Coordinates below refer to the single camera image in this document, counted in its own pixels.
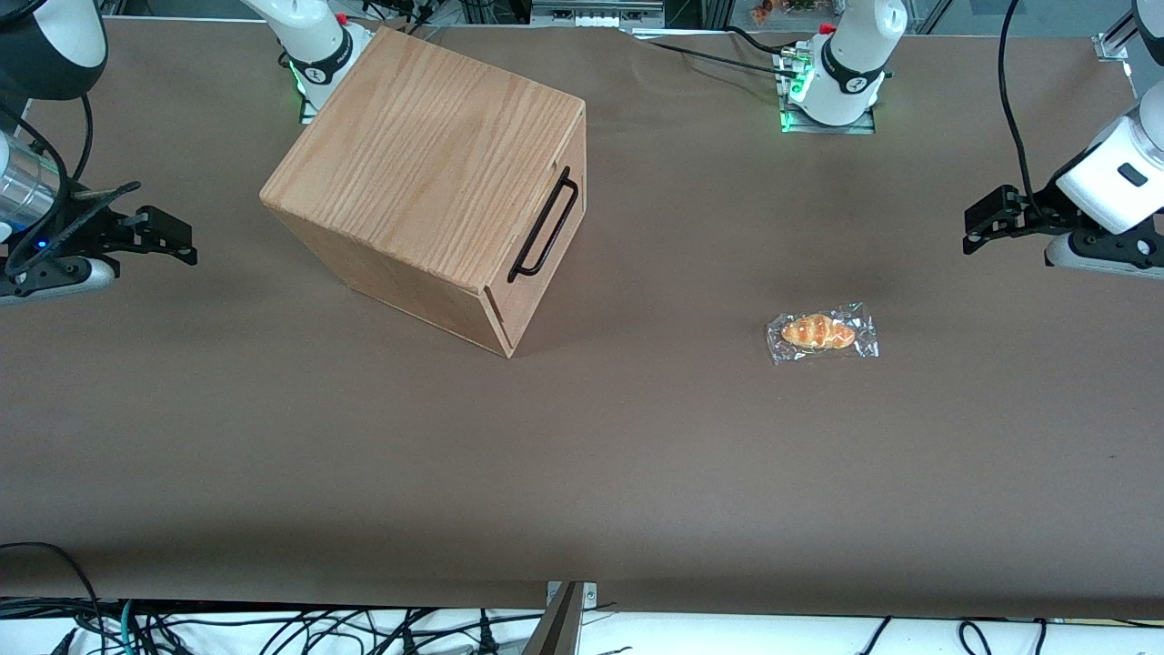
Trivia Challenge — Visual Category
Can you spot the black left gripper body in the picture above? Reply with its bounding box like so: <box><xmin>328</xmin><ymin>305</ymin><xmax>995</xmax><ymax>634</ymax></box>
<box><xmin>1018</xmin><ymin>177</ymin><xmax>1106</xmax><ymax>240</ymax></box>

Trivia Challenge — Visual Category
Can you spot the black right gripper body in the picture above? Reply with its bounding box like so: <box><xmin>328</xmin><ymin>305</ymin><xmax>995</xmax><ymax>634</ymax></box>
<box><xmin>9</xmin><ymin>207</ymin><xmax>138</xmax><ymax>275</ymax></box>

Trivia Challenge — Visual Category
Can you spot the oak wooden drawer front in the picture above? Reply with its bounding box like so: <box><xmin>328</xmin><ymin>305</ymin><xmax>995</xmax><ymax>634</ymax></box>
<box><xmin>487</xmin><ymin>111</ymin><xmax>588</xmax><ymax>358</ymax></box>

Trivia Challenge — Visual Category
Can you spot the black metal drawer handle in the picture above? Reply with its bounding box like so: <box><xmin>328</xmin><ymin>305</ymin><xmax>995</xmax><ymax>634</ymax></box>
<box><xmin>507</xmin><ymin>166</ymin><xmax>580</xmax><ymax>284</ymax></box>

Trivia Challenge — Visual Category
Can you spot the light oak wooden drawer cabinet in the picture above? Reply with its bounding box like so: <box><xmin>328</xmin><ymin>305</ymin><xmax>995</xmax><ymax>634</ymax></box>
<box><xmin>259</xmin><ymin>25</ymin><xmax>588</xmax><ymax>359</ymax></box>

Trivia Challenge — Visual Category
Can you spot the plastic wrapped croissant bread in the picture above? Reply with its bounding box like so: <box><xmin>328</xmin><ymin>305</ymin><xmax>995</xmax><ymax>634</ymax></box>
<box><xmin>766</xmin><ymin>302</ymin><xmax>881</xmax><ymax>366</ymax></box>

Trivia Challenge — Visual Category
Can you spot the table cover sheet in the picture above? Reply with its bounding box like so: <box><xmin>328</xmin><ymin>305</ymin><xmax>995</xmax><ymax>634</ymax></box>
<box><xmin>0</xmin><ymin>16</ymin><xmax>1164</xmax><ymax>613</ymax></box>

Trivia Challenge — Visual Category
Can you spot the metal background equipment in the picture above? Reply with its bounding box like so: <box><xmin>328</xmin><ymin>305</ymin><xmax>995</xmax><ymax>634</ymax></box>
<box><xmin>530</xmin><ymin>0</ymin><xmax>666</xmax><ymax>29</ymax></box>

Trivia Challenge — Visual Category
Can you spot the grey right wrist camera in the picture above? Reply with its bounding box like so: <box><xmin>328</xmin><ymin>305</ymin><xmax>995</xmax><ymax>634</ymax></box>
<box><xmin>0</xmin><ymin>257</ymin><xmax>118</xmax><ymax>307</ymax></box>

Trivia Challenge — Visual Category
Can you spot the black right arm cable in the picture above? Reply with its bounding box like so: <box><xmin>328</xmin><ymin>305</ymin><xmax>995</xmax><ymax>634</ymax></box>
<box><xmin>69</xmin><ymin>91</ymin><xmax>95</xmax><ymax>185</ymax></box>

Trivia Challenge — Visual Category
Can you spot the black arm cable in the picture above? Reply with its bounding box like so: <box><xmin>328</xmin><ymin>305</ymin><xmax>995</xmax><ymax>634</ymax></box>
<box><xmin>69</xmin><ymin>91</ymin><xmax>95</xmax><ymax>185</ymax></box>
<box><xmin>998</xmin><ymin>0</ymin><xmax>1043</xmax><ymax>203</ymax></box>

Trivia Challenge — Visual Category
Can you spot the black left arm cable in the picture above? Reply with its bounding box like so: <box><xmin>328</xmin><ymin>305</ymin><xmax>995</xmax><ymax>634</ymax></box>
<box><xmin>998</xmin><ymin>0</ymin><xmax>1043</xmax><ymax>203</ymax></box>

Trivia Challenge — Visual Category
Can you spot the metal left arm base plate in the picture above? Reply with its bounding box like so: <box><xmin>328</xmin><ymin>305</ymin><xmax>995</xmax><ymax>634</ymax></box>
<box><xmin>776</xmin><ymin>45</ymin><xmax>879</xmax><ymax>136</ymax></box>

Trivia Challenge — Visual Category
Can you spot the aluminium frame profile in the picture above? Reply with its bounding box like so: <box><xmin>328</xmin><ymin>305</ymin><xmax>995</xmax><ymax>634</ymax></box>
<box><xmin>1093</xmin><ymin>13</ymin><xmax>1143</xmax><ymax>66</ymax></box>

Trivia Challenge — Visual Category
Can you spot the black base power cable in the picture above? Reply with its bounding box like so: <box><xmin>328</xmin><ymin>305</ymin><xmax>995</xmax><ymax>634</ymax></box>
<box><xmin>635</xmin><ymin>38</ymin><xmax>794</xmax><ymax>74</ymax></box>
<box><xmin>724</xmin><ymin>25</ymin><xmax>806</xmax><ymax>55</ymax></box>

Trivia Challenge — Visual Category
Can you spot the black looped floor cable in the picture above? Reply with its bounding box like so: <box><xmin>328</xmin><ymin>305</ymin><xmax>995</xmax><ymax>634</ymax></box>
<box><xmin>0</xmin><ymin>542</ymin><xmax>104</xmax><ymax>630</ymax></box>

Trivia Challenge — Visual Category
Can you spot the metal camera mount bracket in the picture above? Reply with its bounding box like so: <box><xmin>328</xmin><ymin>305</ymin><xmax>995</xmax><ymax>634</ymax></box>
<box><xmin>522</xmin><ymin>579</ymin><xmax>598</xmax><ymax>655</ymax></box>

